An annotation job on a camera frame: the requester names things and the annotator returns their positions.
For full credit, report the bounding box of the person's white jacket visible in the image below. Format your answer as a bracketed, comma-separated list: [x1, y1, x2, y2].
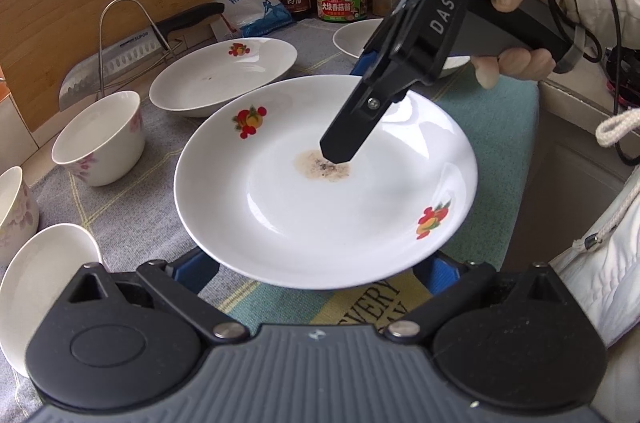
[547, 180, 640, 423]

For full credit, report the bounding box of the floral white bowl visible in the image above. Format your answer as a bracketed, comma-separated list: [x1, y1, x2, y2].
[51, 90, 147, 187]
[0, 166, 40, 264]

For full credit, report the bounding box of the large fruit print white plate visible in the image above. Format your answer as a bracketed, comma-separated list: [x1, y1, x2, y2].
[173, 74, 478, 290]

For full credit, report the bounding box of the black cable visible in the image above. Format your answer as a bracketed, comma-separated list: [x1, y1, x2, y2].
[530, 0, 640, 166]

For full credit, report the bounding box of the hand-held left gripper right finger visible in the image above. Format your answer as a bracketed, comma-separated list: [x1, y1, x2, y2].
[387, 251, 573, 346]

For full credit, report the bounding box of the black handled kitchen knife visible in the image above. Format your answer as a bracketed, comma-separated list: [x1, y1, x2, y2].
[59, 2, 226, 111]

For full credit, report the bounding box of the white drawstring cord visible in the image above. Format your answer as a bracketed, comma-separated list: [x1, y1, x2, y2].
[595, 106, 640, 149]
[572, 188, 640, 251]

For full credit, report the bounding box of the grey patchwork table mat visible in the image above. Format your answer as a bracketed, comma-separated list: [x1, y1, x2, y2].
[0, 18, 543, 339]

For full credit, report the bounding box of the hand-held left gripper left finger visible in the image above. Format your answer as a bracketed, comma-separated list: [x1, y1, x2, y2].
[67, 248, 251, 346]

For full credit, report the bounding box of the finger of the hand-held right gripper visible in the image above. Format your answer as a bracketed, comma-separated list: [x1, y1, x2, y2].
[352, 48, 381, 79]
[319, 70, 416, 165]

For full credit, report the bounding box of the white blue salt bag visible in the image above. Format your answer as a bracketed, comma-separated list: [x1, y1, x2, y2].
[202, 0, 296, 41]

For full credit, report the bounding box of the metal wire rack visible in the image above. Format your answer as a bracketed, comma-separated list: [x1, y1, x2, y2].
[97, 0, 183, 96]

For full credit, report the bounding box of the plain small white plate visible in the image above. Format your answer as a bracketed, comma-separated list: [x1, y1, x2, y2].
[0, 223, 104, 378]

